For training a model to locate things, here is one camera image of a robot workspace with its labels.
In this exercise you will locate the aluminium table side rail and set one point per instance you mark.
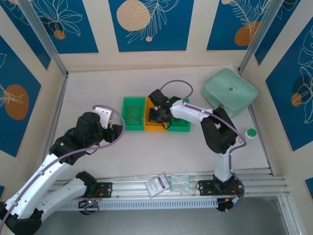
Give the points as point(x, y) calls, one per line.
point(61, 98)
point(254, 120)

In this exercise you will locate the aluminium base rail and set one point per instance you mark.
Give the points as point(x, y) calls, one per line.
point(132, 191)

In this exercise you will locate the aluminium corner post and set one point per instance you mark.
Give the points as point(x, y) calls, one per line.
point(44, 36)
point(259, 36)

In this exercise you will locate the white label card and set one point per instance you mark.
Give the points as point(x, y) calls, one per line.
point(155, 186)

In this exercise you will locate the green and white round cap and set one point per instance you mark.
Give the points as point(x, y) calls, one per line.
point(251, 133)

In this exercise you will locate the mint green zipper pouch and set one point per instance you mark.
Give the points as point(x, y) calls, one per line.
point(227, 85)

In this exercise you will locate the orange plastic bin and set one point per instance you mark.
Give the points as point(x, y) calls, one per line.
point(156, 127)

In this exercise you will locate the black base electronics module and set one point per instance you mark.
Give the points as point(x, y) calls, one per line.
point(89, 206)
point(226, 208)

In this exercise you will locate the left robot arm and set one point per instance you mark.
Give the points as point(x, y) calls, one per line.
point(39, 183)

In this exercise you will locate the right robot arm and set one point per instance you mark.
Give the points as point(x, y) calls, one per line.
point(188, 112)

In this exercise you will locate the clear plastic packet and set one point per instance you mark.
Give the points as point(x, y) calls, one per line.
point(181, 182)

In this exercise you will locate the green plastic bin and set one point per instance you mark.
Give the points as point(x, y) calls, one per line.
point(127, 101)
point(178, 128)

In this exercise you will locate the blue floral wall poster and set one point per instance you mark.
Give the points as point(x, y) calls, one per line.
point(2, 192)
point(310, 186)
point(281, 110)
point(278, 31)
point(220, 29)
point(171, 36)
point(80, 36)
point(24, 73)
point(34, 41)

